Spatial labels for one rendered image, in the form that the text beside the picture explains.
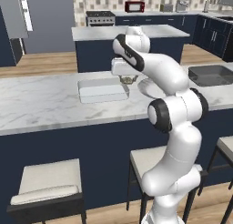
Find dark blue marble-top counter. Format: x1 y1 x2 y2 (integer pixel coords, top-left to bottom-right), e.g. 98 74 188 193
0 62 233 224

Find silver coffee machine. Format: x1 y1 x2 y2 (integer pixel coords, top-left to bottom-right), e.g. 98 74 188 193
175 0 191 14

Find red microwave oven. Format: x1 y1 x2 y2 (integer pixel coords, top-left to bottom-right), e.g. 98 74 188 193
124 0 146 14

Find grey sink basin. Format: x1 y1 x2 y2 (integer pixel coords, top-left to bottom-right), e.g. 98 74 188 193
187 64 233 88

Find white fridge door handle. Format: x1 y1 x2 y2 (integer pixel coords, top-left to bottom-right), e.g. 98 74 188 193
18 0 34 32

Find grey bottle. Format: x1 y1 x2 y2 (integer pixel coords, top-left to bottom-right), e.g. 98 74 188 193
202 0 210 14

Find grey fridge door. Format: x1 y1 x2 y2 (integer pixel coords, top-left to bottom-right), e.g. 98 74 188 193
0 0 30 41

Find dark blue base cupboards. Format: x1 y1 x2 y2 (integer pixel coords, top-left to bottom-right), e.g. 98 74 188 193
115 14 198 46

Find grey toaster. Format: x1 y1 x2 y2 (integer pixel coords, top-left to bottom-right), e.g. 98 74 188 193
159 3 175 14

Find dark blue kitchen island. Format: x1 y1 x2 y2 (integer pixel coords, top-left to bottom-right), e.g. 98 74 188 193
71 24 191 74

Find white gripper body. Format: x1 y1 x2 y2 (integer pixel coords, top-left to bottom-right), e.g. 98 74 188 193
110 57 144 77

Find black dishwasher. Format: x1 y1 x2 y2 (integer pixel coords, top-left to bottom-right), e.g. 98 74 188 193
221 21 233 64

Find dark blue tall cabinet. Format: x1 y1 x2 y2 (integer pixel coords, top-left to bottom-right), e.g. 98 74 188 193
0 7 25 68

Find steel oven with hob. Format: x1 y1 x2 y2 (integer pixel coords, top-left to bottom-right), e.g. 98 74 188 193
85 10 117 28

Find dark blue side cupboards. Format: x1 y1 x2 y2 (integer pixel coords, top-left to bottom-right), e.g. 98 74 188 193
193 14 233 64

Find white tupperware container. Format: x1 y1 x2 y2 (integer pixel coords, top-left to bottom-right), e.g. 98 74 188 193
76 77 131 105

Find black stool with white seat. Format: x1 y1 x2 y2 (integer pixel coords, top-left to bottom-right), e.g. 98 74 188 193
126 145 209 224
197 135 233 224
6 158 88 224

